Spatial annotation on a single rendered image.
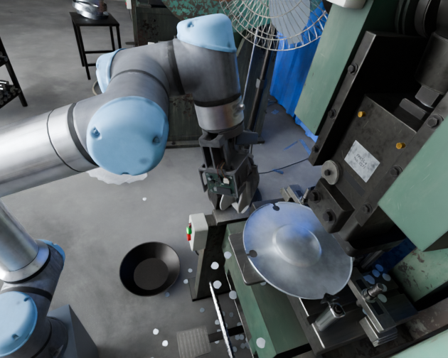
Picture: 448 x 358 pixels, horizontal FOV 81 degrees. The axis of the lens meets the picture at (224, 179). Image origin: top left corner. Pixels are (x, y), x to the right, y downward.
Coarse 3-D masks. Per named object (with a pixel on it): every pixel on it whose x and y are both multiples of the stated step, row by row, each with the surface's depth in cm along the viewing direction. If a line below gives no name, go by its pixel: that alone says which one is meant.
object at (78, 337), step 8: (48, 312) 80; (56, 312) 80; (64, 312) 81; (72, 312) 84; (64, 320) 79; (72, 320) 80; (72, 328) 78; (80, 328) 90; (72, 336) 77; (80, 336) 86; (88, 336) 101; (72, 344) 75; (80, 344) 82; (88, 344) 96; (64, 352) 74; (72, 352) 74; (80, 352) 79; (88, 352) 91; (96, 352) 107
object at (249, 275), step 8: (240, 232) 71; (232, 240) 69; (240, 240) 69; (232, 248) 67; (240, 248) 67; (240, 256) 65; (240, 264) 64; (248, 264) 64; (240, 272) 63; (248, 272) 63; (256, 272) 63; (248, 280) 61; (256, 280) 61; (264, 280) 62
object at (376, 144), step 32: (384, 96) 50; (352, 128) 53; (384, 128) 47; (416, 128) 42; (352, 160) 54; (384, 160) 47; (320, 192) 60; (352, 192) 55; (352, 224) 56; (384, 224) 59
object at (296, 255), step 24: (264, 216) 76; (288, 216) 77; (312, 216) 78; (264, 240) 70; (288, 240) 70; (312, 240) 71; (264, 264) 64; (288, 264) 65; (312, 264) 66; (336, 264) 67; (288, 288) 61; (312, 288) 62; (336, 288) 62
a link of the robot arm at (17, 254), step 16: (0, 208) 54; (0, 224) 55; (16, 224) 59; (0, 240) 56; (16, 240) 59; (32, 240) 65; (0, 256) 58; (16, 256) 61; (32, 256) 64; (48, 256) 68; (64, 256) 77; (0, 272) 63; (16, 272) 63; (32, 272) 64; (48, 272) 69; (48, 288) 68
